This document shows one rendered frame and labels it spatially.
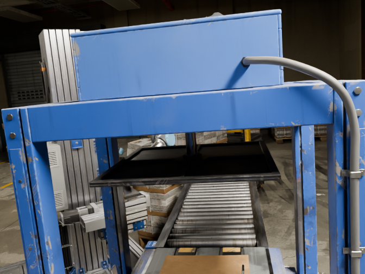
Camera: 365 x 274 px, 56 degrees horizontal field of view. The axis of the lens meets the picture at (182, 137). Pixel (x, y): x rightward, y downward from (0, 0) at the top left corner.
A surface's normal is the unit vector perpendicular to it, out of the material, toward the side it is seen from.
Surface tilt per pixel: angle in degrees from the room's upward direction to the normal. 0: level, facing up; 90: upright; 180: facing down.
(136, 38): 90
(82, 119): 90
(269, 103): 90
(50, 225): 90
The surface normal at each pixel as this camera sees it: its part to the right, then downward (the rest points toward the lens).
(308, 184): -0.15, 0.16
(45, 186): 0.99, -0.06
